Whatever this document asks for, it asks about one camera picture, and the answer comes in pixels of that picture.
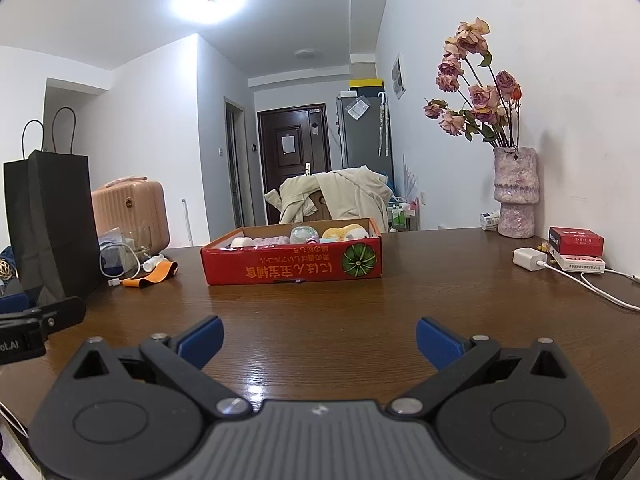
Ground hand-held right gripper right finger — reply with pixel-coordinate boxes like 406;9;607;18
390;317;571;422

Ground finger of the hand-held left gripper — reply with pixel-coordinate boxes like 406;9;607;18
30;296;87;336
0;294;32;317

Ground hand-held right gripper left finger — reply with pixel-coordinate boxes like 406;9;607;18
70;316;251;422

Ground red cardboard box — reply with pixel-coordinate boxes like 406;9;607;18
200;217;384;286

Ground yellow and white plush toy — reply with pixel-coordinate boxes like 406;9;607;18
321;224;369;241

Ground black paper bag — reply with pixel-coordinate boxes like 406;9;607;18
3;106;104;307

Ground blue plastic bag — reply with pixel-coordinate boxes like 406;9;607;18
97;227;131;272

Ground clear glass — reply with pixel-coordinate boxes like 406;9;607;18
119;224;152;261

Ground white charger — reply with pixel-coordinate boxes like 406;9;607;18
513;247;549;274

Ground pink suitcase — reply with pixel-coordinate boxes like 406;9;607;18
91;176;170;257

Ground rack with bottles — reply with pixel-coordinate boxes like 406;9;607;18
387;198;420;234

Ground white power strip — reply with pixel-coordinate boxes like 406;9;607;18
552;252;606;274

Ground pink mottled vase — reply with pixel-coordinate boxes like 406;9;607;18
493;147;539;239

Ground small red box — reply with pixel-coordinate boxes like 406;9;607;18
548;226;605;257

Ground beige jacket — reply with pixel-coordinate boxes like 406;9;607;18
263;165;394;234

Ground brown chair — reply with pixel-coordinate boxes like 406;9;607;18
299;189;331;221

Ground dark brown door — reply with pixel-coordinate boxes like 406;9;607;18
257;106;332;226

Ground grey refrigerator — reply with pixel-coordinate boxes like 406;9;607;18
335;92;394;177

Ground white folded umbrella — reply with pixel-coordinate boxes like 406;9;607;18
377;92;391;157

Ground dried pink roses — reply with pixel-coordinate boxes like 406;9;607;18
423;17;524;150

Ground yellow and black box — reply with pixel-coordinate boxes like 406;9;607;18
348;78;385;97

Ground round ceiling light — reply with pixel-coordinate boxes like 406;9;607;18
169;0;248;24

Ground coiled white cable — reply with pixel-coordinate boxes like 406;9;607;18
99;242;141;287

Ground thin white cable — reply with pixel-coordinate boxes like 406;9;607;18
0;401;27;434

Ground orange strap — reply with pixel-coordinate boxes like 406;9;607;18
123;261;180;289

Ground white charger cable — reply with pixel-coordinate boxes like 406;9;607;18
542;262;640;314

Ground wall poster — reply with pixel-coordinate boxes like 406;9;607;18
391;53;407;100

